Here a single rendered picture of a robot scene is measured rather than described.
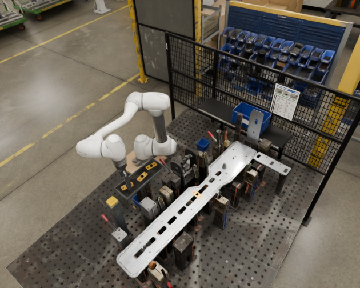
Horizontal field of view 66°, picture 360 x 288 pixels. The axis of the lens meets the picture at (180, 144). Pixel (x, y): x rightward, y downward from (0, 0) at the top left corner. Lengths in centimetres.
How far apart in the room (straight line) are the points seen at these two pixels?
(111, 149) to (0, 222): 235
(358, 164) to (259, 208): 197
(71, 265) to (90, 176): 161
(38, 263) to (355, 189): 330
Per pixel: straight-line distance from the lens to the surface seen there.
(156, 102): 206
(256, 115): 231
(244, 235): 230
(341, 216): 352
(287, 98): 246
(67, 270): 234
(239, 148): 242
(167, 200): 204
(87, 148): 172
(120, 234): 193
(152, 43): 463
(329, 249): 326
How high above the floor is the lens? 272
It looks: 45 degrees down
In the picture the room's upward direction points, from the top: 4 degrees counter-clockwise
